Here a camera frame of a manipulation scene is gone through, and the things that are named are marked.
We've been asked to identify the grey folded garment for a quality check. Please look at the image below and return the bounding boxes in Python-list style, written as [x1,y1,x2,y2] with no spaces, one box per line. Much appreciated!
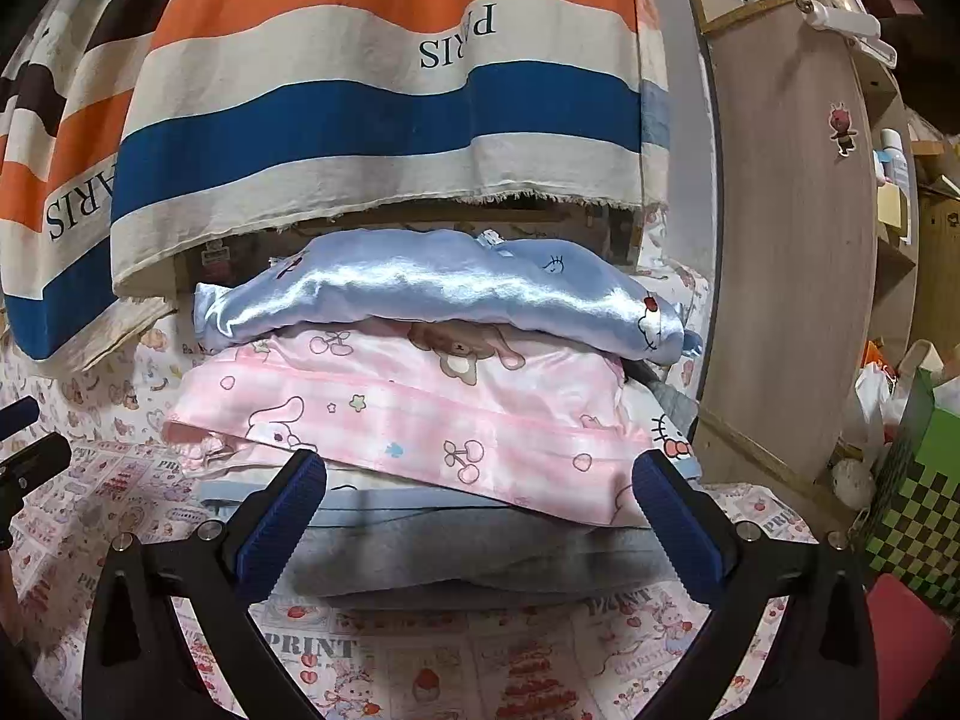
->
[289,506,676,601]

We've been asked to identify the blue satin cat-print pants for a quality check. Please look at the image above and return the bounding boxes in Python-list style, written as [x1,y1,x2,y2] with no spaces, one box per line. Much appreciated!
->
[191,229,706,362]

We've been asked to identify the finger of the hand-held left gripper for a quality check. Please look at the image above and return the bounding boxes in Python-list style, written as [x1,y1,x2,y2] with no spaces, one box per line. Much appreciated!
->
[0,433,74,500]
[0,396,40,442]

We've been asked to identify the red stool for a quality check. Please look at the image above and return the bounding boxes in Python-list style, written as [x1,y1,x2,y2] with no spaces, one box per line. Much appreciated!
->
[866,574,960,720]

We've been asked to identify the white plastic clamp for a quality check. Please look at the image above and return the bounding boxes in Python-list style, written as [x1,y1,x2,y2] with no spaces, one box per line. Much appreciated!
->
[799,0,897,68]

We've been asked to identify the green checkered box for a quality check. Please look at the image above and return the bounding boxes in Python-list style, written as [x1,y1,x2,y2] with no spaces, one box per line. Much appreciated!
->
[855,367,960,608]

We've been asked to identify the wooden cabinet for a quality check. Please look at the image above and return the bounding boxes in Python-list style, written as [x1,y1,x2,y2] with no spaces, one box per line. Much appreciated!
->
[686,0,923,511]

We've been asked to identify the cartoon animal sticker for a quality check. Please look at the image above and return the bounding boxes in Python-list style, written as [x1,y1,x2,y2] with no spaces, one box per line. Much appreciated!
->
[827,101,860,158]

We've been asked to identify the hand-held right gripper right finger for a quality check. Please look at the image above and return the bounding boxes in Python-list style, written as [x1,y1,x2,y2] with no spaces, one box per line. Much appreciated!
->
[632,450,880,720]

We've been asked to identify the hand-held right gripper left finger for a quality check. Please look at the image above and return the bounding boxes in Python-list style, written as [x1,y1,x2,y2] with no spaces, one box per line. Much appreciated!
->
[81,448,329,720]

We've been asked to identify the white bottle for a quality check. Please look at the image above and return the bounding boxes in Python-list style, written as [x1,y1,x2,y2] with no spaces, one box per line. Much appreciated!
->
[877,127,910,192]

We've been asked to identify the striped curtain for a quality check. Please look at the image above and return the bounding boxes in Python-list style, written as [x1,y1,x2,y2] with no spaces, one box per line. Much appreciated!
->
[0,0,672,362]

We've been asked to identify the white plastic bag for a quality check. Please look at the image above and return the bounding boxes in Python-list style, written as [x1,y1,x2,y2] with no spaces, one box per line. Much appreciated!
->
[855,341,912,458]

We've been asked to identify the printed bed sheet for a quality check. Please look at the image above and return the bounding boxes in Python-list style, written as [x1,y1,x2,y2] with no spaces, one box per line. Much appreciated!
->
[0,210,871,720]

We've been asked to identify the pink printed garment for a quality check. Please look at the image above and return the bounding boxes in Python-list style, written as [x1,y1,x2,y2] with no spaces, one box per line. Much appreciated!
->
[161,319,702,526]

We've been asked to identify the white fluffy ball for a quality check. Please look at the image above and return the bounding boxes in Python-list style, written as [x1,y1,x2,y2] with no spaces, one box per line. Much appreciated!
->
[831,457,877,507]

